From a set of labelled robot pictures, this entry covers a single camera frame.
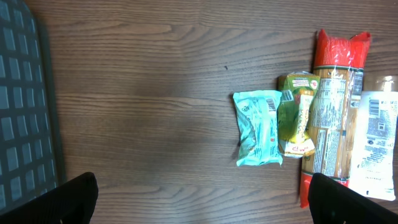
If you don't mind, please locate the white tube gold cap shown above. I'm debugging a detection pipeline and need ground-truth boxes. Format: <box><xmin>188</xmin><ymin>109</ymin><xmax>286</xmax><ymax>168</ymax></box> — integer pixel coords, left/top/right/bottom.
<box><xmin>349</xmin><ymin>75</ymin><xmax>397</xmax><ymax>201</ymax></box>

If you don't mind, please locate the green snack packet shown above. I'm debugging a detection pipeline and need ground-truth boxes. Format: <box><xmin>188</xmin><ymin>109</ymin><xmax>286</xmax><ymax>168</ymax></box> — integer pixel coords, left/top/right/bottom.
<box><xmin>277</xmin><ymin>72</ymin><xmax>320</xmax><ymax>158</ymax></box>

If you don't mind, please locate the grey plastic shopping basket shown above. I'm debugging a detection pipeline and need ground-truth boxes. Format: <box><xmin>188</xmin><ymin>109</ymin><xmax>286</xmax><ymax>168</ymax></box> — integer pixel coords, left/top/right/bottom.
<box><xmin>1</xmin><ymin>0</ymin><xmax>66</xmax><ymax>214</ymax></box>

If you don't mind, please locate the mint green wipes packet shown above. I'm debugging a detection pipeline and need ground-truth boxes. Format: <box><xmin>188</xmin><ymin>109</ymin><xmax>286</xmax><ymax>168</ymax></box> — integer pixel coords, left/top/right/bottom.
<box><xmin>233</xmin><ymin>90</ymin><xmax>283</xmax><ymax>167</ymax></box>

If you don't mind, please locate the orange spaghetti packet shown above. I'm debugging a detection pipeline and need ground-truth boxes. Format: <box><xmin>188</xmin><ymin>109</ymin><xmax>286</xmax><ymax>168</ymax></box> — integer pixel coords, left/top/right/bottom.
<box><xmin>300</xmin><ymin>30</ymin><xmax>371</xmax><ymax>208</ymax></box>

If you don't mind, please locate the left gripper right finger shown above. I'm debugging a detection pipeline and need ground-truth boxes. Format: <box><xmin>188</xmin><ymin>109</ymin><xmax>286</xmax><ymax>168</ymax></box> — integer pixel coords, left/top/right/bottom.
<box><xmin>308</xmin><ymin>173</ymin><xmax>397</xmax><ymax>224</ymax></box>

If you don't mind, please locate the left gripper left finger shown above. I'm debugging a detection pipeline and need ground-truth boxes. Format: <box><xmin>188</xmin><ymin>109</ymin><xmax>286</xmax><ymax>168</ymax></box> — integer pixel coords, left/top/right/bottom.
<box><xmin>1</xmin><ymin>172</ymin><xmax>98</xmax><ymax>224</ymax></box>

